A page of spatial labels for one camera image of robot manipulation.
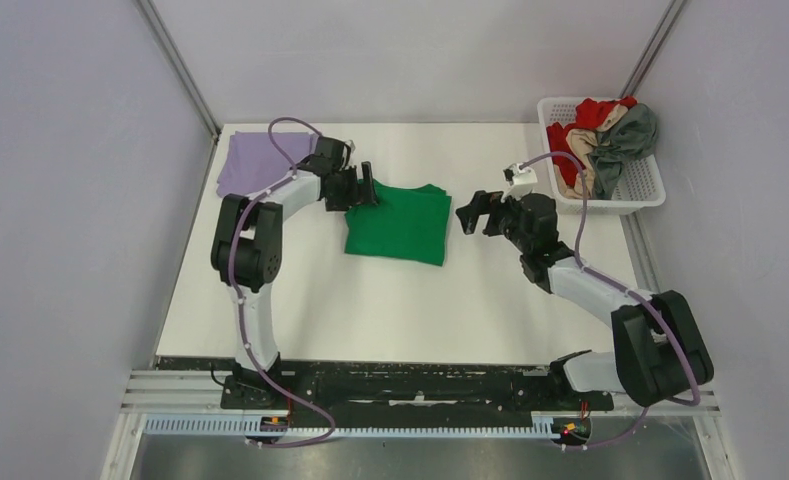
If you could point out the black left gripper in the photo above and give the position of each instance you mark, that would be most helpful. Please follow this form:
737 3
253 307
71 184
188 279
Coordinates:
341 204

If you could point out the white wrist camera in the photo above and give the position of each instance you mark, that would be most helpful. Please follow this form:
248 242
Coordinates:
349 149
521 181

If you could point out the red t-shirt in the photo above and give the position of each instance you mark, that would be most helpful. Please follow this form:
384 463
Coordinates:
562 165

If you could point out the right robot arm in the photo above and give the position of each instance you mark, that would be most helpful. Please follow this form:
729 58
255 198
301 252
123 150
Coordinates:
658 352

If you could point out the white plastic laundry basket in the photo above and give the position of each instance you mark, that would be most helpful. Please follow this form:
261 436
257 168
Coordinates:
639 187

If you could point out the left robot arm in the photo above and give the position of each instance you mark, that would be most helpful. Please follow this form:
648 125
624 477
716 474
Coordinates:
247 248

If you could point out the white cable duct strip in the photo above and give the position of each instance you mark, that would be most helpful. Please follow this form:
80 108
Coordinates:
268 427

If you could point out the green t-shirt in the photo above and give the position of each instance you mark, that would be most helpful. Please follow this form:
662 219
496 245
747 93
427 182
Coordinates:
405 224

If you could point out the folded purple t-shirt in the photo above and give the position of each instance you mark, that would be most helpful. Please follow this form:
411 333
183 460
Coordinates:
253 162

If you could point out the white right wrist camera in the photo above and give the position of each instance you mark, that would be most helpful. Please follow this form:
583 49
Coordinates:
521 181

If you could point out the beige t-shirt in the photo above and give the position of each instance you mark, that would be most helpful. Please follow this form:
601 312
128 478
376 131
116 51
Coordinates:
580 137

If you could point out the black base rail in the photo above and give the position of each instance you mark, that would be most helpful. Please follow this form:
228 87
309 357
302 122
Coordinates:
379 394

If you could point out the grey t-shirt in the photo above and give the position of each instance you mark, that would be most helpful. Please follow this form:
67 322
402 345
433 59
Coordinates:
631 138

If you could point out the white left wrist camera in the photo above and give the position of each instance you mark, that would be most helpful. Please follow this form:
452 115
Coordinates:
349 149

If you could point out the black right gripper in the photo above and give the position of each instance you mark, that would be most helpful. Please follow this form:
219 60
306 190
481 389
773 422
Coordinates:
482 203

